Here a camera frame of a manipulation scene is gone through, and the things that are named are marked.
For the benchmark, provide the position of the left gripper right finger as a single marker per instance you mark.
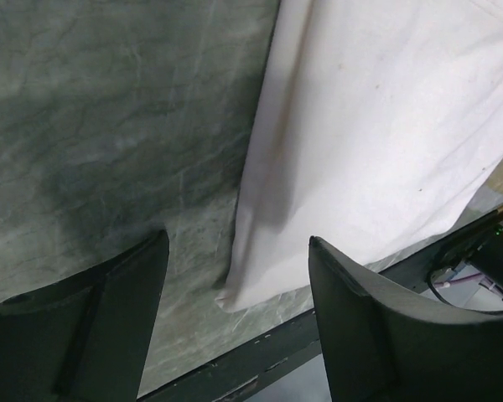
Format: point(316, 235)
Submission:
point(383, 342)

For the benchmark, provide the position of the white t shirt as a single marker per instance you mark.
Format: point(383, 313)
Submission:
point(377, 123)

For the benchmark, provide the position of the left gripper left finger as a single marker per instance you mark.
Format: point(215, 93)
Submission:
point(84, 338)

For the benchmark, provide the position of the black base bar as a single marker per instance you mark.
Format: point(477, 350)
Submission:
point(251, 367)

